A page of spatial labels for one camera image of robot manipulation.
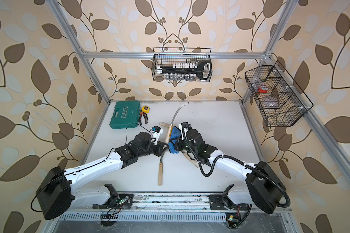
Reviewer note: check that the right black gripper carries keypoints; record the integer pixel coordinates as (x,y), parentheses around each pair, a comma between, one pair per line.
(178,143)

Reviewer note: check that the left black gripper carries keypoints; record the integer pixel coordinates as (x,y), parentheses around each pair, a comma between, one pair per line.
(159,150)

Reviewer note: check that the blue grey microfiber rag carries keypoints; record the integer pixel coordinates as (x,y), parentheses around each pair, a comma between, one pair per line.
(175,138)

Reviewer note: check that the sickle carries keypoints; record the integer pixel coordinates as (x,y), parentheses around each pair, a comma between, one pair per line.
(191,159)
(166,125)
(160,171)
(168,134)

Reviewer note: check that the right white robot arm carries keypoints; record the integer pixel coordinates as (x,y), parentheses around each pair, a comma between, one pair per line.
(263,188)

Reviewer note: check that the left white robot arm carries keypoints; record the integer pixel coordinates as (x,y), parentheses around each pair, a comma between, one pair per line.
(60,189)

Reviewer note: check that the green plastic tool case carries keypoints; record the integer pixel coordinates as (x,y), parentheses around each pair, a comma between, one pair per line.
(125,115)

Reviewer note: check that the yellow tape measure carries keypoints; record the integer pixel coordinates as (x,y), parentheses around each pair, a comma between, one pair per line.
(145,109)

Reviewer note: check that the red item in basket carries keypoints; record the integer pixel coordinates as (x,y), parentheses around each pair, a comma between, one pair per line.
(262,89)

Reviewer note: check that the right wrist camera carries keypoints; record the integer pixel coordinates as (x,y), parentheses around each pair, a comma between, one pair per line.
(184,127)

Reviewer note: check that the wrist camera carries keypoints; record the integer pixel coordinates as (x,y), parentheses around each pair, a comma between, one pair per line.
(184,127)
(156,131)

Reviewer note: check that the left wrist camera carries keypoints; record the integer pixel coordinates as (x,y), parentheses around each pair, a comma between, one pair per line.
(156,131)

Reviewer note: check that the red handled pliers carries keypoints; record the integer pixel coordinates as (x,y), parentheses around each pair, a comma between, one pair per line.
(145,116)

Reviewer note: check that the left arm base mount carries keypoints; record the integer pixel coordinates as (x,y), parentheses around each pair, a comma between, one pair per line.
(115,199)

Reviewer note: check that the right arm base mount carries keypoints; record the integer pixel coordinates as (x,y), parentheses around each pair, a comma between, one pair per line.
(223,202)

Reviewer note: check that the rear black wire basket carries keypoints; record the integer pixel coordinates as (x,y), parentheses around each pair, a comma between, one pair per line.
(169,55)

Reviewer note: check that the black wire basket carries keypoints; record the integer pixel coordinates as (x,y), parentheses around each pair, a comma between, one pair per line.
(285,102)
(169,55)

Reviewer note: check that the right black wire basket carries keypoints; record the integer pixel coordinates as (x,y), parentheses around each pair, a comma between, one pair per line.
(285,102)

